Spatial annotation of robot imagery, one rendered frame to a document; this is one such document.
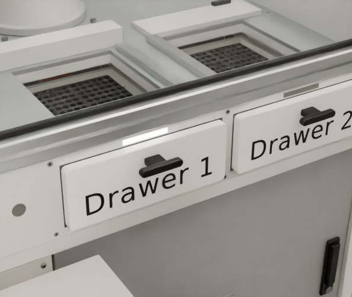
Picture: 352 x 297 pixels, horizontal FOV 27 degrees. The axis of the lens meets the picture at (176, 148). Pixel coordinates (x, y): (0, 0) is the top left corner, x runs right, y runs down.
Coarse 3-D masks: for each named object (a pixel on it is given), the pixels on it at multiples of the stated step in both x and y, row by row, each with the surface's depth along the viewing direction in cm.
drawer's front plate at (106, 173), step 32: (192, 128) 119; (224, 128) 121; (96, 160) 110; (128, 160) 113; (192, 160) 120; (224, 160) 124; (64, 192) 110; (96, 192) 112; (128, 192) 116; (160, 192) 120
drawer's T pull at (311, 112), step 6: (306, 108) 129; (312, 108) 129; (330, 108) 129; (306, 114) 128; (312, 114) 127; (318, 114) 127; (324, 114) 127; (330, 114) 128; (300, 120) 126; (306, 120) 126; (312, 120) 126; (318, 120) 127
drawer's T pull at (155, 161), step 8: (144, 160) 115; (152, 160) 114; (160, 160) 114; (168, 160) 114; (176, 160) 114; (144, 168) 112; (152, 168) 112; (160, 168) 112; (168, 168) 113; (144, 176) 111
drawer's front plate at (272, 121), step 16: (304, 96) 129; (320, 96) 130; (336, 96) 133; (256, 112) 124; (272, 112) 125; (288, 112) 128; (336, 112) 134; (240, 128) 123; (256, 128) 125; (272, 128) 127; (288, 128) 130; (304, 128) 132; (320, 128) 134; (336, 128) 137; (240, 144) 125; (256, 144) 127; (304, 144) 134; (320, 144) 136; (240, 160) 127; (256, 160) 129; (272, 160) 131
